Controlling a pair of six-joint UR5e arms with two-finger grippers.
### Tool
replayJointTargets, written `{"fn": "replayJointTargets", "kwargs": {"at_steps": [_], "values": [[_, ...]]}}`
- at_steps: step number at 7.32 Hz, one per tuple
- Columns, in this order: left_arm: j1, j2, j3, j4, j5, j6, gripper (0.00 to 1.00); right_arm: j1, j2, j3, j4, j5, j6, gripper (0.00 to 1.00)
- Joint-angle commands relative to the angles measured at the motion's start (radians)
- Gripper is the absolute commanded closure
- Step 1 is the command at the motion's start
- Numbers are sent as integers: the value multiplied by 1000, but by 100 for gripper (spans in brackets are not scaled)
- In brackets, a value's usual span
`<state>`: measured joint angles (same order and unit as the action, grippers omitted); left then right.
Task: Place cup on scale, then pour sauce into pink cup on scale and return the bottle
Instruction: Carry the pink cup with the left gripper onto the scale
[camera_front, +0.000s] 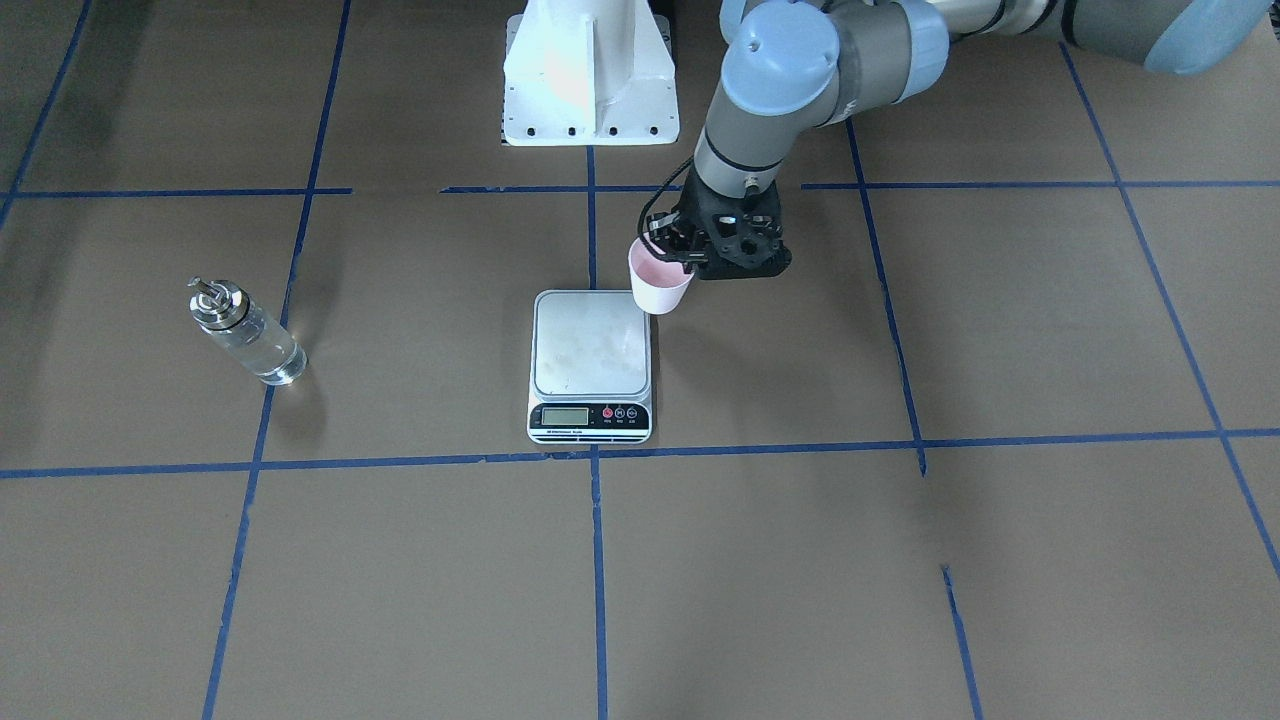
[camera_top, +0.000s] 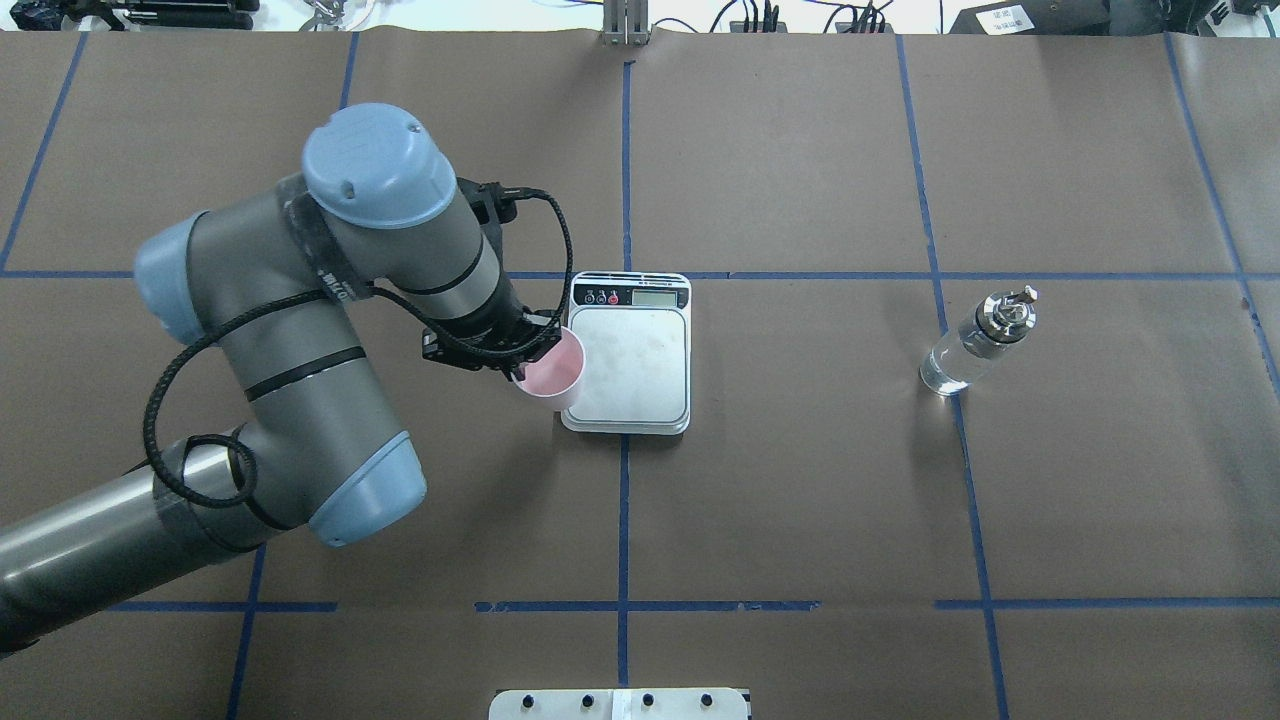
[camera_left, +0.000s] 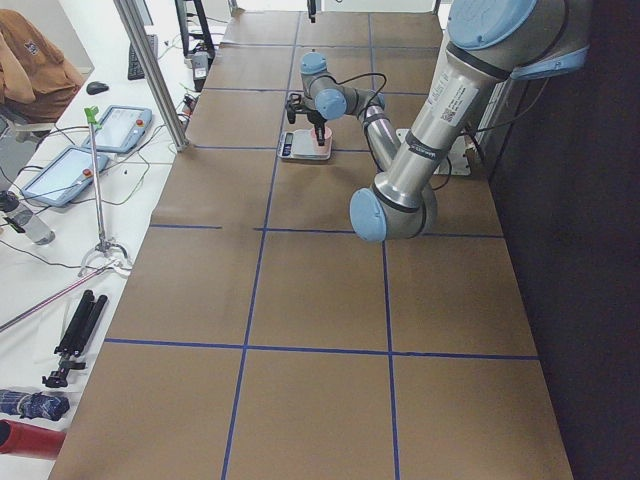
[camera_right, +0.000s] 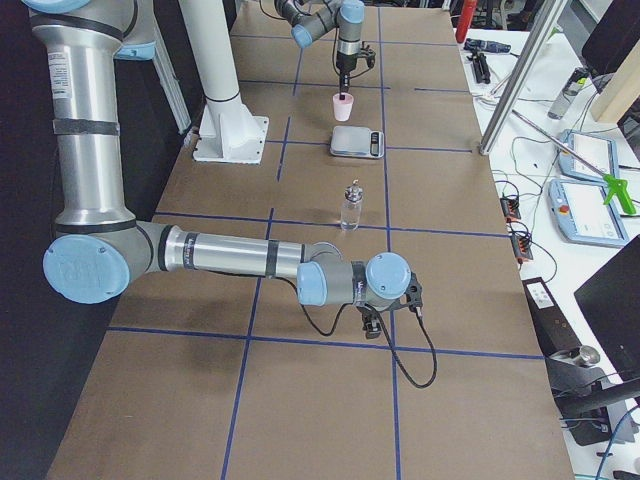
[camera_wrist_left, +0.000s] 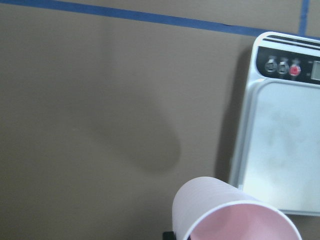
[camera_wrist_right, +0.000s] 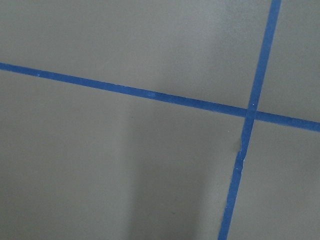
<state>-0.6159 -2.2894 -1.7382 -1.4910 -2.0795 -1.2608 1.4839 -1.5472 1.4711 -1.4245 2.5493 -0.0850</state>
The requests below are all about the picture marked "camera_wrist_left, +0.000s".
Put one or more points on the pink paper cup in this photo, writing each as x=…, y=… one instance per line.
x=206, y=208

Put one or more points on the white digital kitchen scale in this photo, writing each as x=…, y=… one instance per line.
x=276, y=156

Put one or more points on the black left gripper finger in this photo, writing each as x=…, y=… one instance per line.
x=168, y=235

